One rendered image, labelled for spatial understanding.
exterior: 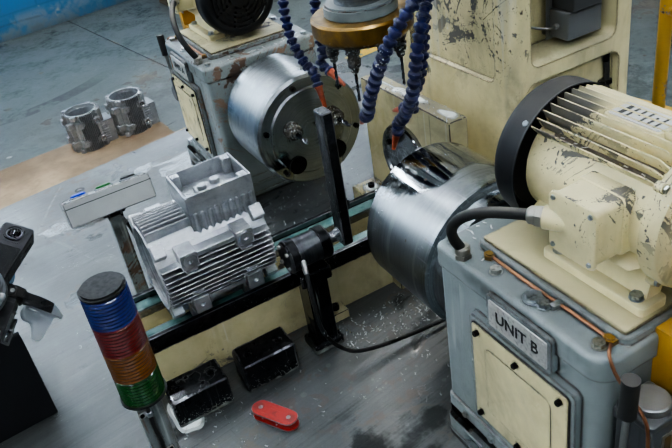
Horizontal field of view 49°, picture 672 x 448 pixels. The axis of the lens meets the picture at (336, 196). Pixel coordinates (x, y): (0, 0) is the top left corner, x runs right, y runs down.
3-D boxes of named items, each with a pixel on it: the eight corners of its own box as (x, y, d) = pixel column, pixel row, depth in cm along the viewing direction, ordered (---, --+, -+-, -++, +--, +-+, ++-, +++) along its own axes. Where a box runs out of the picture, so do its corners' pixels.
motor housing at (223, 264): (244, 242, 148) (222, 160, 138) (286, 289, 134) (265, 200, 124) (149, 284, 141) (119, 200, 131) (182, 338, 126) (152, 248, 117)
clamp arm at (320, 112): (348, 233, 132) (326, 103, 119) (357, 241, 130) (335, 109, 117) (331, 241, 131) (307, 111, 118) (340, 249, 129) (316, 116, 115)
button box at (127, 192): (151, 194, 153) (141, 170, 152) (157, 195, 146) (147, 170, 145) (69, 227, 147) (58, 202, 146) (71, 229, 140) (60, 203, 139)
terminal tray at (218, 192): (235, 185, 137) (227, 151, 133) (259, 208, 129) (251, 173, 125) (174, 210, 133) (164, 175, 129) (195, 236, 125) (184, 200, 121)
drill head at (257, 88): (303, 115, 196) (285, 24, 183) (377, 165, 168) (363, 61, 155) (216, 148, 187) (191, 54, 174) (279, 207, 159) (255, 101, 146)
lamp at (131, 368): (149, 346, 102) (139, 321, 100) (162, 371, 98) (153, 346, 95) (106, 366, 100) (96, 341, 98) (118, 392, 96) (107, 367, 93)
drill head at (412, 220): (460, 221, 144) (451, 104, 131) (628, 335, 113) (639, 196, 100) (350, 274, 135) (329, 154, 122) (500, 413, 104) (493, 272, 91)
